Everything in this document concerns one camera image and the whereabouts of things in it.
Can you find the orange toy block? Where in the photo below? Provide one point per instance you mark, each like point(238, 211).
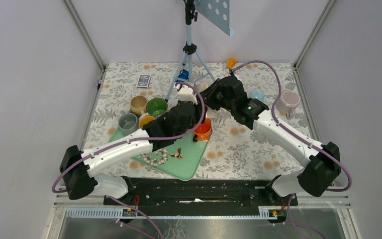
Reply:
point(231, 62)

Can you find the seahorse pattern mug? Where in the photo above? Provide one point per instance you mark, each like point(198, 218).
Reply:
point(211, 114)

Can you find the grey blue mug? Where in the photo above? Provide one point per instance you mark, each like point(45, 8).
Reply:
point(128, 123)

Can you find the light blue faceted mug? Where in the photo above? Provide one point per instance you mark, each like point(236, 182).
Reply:
point(257, 94)

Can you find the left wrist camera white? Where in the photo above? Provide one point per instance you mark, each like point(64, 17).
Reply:
point(186, 94)

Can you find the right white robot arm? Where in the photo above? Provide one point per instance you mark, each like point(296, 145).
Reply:
point(319, 161)

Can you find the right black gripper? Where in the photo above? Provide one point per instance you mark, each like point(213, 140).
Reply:
point(210, 92)

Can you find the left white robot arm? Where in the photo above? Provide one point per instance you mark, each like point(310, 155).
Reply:
point(79, 169)

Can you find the lilac mug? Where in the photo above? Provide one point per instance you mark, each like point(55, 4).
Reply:
point(287, 103)

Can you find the cream mug green inside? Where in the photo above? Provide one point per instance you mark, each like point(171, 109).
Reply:
point(156, 107)

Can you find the orange mug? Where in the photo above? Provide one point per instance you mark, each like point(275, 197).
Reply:
point(203, 131)

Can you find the cream ribbed mug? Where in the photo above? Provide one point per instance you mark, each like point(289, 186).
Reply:
point(202, 86)

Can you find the floral tablecloth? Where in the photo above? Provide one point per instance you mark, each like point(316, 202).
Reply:
point(233, 151)

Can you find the blue toy car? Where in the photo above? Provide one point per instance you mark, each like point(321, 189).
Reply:
point(183, 75)

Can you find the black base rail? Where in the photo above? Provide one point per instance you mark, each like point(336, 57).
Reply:
point(202, 197)

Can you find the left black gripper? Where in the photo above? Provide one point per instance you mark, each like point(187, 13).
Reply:
point(199, 114)

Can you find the blue tripod stand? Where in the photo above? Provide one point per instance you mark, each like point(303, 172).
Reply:
point(189, 50)

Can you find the perforated blue calibration plate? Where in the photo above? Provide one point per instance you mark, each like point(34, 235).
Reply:
point(217, 12)

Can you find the blue butterfly mug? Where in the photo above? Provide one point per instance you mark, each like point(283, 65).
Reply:
point(145, 119)

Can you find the playing card deck box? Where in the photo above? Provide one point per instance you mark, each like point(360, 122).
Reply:
point(143, 81)

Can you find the beige mug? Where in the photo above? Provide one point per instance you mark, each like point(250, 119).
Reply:
point(138, 105)

